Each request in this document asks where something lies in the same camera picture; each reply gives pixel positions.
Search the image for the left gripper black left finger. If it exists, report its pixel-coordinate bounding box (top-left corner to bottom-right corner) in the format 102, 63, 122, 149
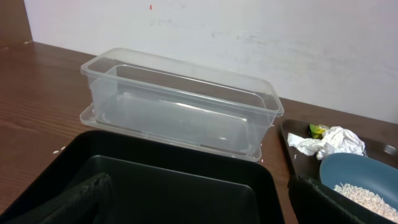
8, 172, 114, 224

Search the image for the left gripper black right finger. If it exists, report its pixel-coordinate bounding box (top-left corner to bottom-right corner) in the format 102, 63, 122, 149
288, 175, 394, 224

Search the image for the dark blue plate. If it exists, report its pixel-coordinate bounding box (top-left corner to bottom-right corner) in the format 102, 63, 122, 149
319, 153, 397, 209

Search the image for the white paper napkin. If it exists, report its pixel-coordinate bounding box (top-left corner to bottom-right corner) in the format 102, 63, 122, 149
287, 126, 367, 160

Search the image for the yellow green snack wrapper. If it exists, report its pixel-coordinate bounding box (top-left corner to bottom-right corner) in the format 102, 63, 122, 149
309, 124, 329, 139

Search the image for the pile of white rice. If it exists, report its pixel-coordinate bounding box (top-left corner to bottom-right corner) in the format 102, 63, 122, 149
333, 184, 397, 223

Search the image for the black plastic tray bin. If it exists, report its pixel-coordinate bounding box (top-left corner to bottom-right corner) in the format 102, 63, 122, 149
1, 131, 284, 223

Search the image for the clear plastic container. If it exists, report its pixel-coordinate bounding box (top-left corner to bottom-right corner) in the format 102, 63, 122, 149
80, 48, 284, 161

